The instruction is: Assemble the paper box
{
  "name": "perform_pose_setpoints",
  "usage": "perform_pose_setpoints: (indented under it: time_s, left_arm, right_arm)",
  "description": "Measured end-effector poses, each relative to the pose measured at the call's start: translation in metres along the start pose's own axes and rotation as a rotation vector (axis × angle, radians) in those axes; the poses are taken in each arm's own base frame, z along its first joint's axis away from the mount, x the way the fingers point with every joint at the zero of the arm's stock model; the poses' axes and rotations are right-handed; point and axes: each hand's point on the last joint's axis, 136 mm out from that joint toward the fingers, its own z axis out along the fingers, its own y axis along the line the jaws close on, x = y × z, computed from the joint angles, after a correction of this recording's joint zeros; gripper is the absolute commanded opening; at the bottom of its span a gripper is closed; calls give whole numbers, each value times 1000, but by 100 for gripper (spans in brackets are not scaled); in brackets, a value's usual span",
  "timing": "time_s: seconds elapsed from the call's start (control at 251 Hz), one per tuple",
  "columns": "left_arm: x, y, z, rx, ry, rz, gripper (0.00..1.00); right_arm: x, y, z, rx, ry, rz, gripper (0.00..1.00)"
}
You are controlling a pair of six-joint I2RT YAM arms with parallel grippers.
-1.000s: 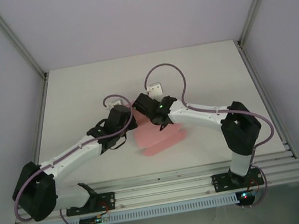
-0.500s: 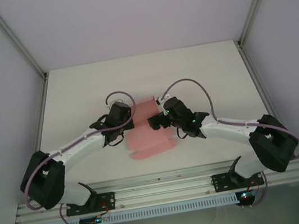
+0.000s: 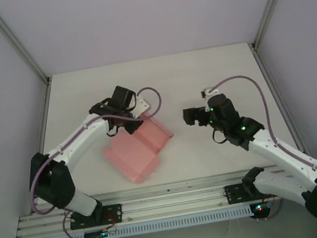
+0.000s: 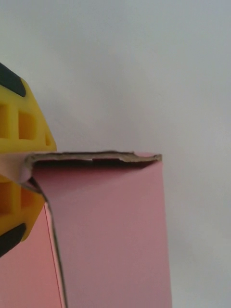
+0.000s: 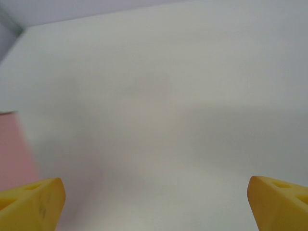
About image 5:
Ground pink paper box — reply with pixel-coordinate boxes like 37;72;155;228
0;111;43;185

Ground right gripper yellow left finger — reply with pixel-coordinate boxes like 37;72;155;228
0;177;66;231

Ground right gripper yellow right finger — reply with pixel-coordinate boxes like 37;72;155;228
246;175;308;231

